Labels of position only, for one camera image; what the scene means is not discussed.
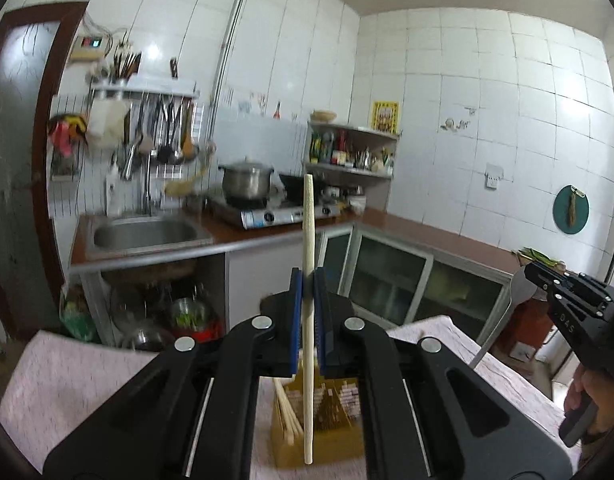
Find glass door cabinets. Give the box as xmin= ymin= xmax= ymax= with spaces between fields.
xmin=316 ymin=224 xmax=514 ymax=357

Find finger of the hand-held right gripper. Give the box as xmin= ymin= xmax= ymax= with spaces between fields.
xmin=568 ymin=271 xmax=614 ymax=306
xmin=523 ymin=259 xmax=572 ymax=297

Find green round board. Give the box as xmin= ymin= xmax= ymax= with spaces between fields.
xmin=552 ymin=184 xmax=590 ymax=235

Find small wire basket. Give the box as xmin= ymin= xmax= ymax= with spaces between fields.
xmin=50 ymin=147 xmax=83 ymax=181

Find red yellow black bag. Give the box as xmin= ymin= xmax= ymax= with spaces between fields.
xmin=47 ymin=113 xmax=90 ymax=152

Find floral tablecloth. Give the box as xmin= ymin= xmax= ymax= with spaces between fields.
xmin=0 ymin=314 xmax=581 ymax=480

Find white hanging cloth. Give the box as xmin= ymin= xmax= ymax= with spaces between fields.
xmin=86 ymin=102 xmax=128 ymax=149

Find tray with green vegetables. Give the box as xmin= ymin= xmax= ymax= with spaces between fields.
xmin=516 ymin=247 xmax=568 ymax=274

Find white corner shelf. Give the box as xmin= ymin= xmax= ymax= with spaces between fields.
xmin=305 ymin=119 xmax=401 ymax=179

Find black wok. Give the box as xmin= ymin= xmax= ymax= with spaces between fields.
xmin=278 ymin=172 xmax=329 ymax=196

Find brown frosted glass door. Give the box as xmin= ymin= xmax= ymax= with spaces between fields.
xmin=0 ymin=2 xmax=90 ymax=342

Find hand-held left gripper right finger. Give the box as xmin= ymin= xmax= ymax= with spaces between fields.
xmin=312 ymin=267 xmax=573 ymax=480

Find yellow perforated utensil holder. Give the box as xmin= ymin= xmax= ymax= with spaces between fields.
xmin=269 ymin=360 xmax=366 ymax=471

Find wooden chopstick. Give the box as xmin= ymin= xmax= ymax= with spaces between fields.
xmin=284 ymin=390 xmax=305 ymax=435
xmin=272 ymin=378 xmax=294 ymax=445
xmin=301 ymin=173 xmax=318 ymax=465
xmin=278 ymin=385 xmax=299 ymax=440

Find beige electric control box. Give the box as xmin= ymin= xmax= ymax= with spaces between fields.
xmin=69 ymin=34 xmax=110 ymax=61

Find metal faucet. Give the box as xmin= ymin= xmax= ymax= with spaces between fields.
xmin=119 ymin=144 xmax=154 ymax=217

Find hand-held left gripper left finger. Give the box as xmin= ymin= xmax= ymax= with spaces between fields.
xmin=43 ymin=267 xmax=304 ymax=480

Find metal wall rack shelf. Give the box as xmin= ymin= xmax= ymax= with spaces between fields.
xmin=89 ymin=75 xmax=201 ymax=101

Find group of condiment bottles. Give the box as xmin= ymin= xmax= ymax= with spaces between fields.
xmin=310 ymin=130 xmax=356 ymax=166

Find person's right hand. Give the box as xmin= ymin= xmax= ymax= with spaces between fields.
xmin=564 ymin=364 xmax=614 ymax=447

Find row of hanging kitchen utensils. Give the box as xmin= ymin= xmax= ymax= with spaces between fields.
xmin=124 ymin=97 xmax=198 ymax=167

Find utensil caddy with dark sticks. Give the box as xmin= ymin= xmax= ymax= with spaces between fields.
xmin=109 ymin=42 xmax=143 ymax=84

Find stainless steel sink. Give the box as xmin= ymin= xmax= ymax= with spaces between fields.
xmin=84 ymin=214 xmax=216 ymax=262

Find yellow wall poster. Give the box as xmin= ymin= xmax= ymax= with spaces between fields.
xmin=371 ymin=101 xmax=400 ymax=135

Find yellow cloth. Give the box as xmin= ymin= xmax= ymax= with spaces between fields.
xmin=164 ymin=169 xmax=208 ymax=197

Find brown kitchen counter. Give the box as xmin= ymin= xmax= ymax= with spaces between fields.
xmin=69 ymin=207 xmax=534 ymax=282

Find steel pot with lid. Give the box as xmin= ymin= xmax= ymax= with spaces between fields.
xmin=219 ymin=157 xmax=276 ymax=201

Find red bin with plastic bag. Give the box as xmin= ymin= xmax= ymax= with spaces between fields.
xmin=506 ymin=290 xmax=558 ymax=367

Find grey wall pipe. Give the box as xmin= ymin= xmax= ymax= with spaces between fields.
xmin=209 ymin=0 xmax=261 ymax=117

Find white detergent bottle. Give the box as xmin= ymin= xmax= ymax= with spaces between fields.
xmin=105 ymin=169 xmax=122 ymax=217

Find gas stove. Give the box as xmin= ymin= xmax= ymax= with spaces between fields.
xmin=209 ymin=194 xmax=344 ymax=231

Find metal bowl with greens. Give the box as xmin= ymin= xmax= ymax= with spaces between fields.
xmin=169 ymin=297 xmax=211 ymax=332

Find green plastic bag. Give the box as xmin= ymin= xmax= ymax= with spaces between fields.
xmin=60 ymin=284 xmax=100 ymax=344

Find metal spoon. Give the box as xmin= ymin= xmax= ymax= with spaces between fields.
xmin=469 ymin=268 xmax=536 ymax=367

